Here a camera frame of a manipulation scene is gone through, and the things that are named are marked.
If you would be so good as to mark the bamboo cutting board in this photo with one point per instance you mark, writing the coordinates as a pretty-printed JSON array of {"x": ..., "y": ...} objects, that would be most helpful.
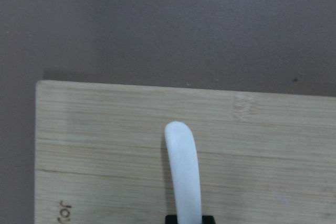
[{"x": 101, "y": 158}]

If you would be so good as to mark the white ceramic spoon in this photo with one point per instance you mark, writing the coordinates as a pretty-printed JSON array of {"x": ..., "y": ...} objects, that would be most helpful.
[{"x": 184, "y": 167}]

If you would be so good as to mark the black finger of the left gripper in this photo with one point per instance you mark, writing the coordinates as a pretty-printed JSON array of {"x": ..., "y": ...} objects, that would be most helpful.
[{"x": 171, "y": 219}]

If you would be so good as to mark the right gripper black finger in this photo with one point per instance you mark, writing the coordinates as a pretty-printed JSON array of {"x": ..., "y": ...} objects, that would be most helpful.
[{"x": 207, "y": 219}]

